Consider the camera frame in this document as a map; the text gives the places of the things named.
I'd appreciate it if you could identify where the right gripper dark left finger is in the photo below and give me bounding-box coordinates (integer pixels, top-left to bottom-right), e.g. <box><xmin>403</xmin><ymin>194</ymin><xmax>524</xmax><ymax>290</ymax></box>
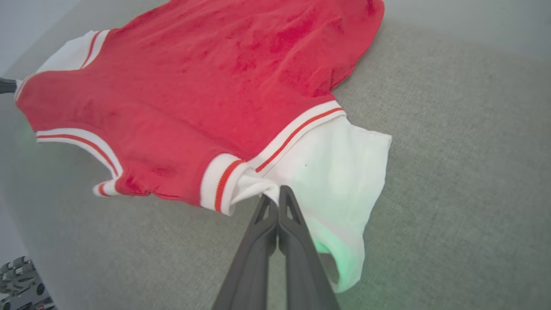
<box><xmin>213</xmin><ymin>194</ymin><xmax>279</xmax><ymax>310</ymax></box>

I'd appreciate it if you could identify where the grey patterned object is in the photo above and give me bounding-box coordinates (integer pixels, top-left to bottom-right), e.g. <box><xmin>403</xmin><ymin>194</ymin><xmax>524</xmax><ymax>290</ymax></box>
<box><xmin>0</xmin><ymin>256</ymin><xmax>57</xmax><ymax>310</ymax></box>

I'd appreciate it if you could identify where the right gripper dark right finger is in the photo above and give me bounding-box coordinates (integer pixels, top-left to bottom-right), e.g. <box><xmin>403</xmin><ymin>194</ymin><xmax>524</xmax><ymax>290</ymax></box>
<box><xmin>278</xmin><ymin>185</ymin><xmax>341</xmax><ymax>310</ymax></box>

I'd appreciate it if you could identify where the red and white jersey shirt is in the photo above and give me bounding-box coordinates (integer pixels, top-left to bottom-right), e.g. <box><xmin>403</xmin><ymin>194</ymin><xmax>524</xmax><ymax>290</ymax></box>
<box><xmin>14</xmin><ymin>0</ymin><xmax>393</xmax><ymax>294</ymax></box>

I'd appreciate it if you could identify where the grey fabric sofa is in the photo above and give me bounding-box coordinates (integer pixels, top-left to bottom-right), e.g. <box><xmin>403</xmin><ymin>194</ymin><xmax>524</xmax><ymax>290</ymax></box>
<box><xmin>0</xmin><ymin>0</ymin><xmax>551</xmax><ymax>310</ymax></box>

